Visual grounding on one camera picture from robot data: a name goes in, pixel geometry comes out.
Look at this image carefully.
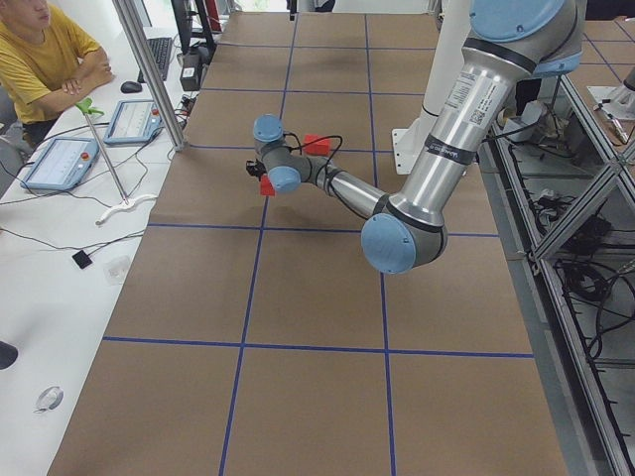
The near teach pendant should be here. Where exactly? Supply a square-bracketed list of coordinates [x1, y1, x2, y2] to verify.
[20, 137, 99, 192]

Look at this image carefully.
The black computer mouse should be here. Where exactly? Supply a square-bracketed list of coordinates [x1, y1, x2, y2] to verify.
[120, 80, 143, 94]

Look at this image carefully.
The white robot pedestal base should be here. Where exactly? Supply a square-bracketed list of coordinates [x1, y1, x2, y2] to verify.
[392, 0, 471, 176]

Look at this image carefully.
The person in yellow shirt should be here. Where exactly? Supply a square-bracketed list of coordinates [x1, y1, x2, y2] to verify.
[1, 1, 114, 146]

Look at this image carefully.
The black box with label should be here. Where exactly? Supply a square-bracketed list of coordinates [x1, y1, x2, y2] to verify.
[179, 46, 210, 92]

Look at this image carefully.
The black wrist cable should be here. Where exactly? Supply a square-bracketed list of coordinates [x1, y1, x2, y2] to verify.
[282, 132, 344, 173]

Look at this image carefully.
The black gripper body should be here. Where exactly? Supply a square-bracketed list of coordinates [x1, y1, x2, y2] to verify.
[250, 160, 267, 175]

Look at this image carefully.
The clear tape roll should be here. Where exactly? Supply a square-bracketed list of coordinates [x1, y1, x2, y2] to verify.
[34, 386, 64, 414]

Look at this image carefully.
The far teach pendant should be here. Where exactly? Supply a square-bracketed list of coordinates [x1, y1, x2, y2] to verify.
[103, 99, 163, 147]

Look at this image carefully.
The red block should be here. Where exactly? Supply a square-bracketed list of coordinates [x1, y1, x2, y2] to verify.
[303, 134, 320, 156]
[260, 175, 276, 196]

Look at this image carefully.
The green tipped metal rod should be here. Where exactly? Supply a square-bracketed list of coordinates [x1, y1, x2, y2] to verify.
[75, 97, 129, 205]

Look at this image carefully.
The black keyboard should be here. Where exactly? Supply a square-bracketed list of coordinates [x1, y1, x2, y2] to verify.
[146, 37, 174, 80]

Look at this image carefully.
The aluminium truss frame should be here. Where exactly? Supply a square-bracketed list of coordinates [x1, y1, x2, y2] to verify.
[480, 63, 634, 475]

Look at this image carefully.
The teach pendant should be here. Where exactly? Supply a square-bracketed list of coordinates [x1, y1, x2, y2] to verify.
[103, 99, 163, 147]
[20, 137, 99, 192]

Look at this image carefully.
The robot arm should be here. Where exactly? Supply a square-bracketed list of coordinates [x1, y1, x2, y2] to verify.
[246, 0, 586, 274]

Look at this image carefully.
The aluminium frame post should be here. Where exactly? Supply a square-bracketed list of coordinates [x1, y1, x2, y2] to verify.
[112, 0, 186, 152]

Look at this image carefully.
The white rod stand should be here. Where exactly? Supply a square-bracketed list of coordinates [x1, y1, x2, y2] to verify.
[95, 193, 158, 226]

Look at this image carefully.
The small black square device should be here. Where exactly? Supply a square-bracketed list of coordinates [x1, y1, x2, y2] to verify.
[71, 250, 93, 270]

